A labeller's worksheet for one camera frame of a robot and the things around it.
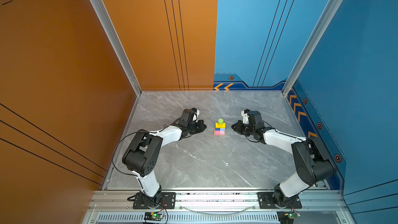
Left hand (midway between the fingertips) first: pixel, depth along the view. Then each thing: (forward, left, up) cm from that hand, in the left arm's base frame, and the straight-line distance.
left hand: (207, 124), depth 93 cm
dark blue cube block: (-1, -6, -3) cm, 7 cm away
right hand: (-1, -14, 0) cm, 14 cm away
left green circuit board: (-45, +25, -9) cm, 52 cm away
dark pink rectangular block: (-3, -6, -4) cm, 8 cm away
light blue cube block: (-1, -9, -2) cm, 10 cm away
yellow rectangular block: (-1, -7, +1) cm, 7 cm away
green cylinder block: (0, -8, +5) cm, 9 cm away
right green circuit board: (-44, -37, -8) cm, 58 cm away
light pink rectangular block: (-3, -9, -4) cm, 11 cm away
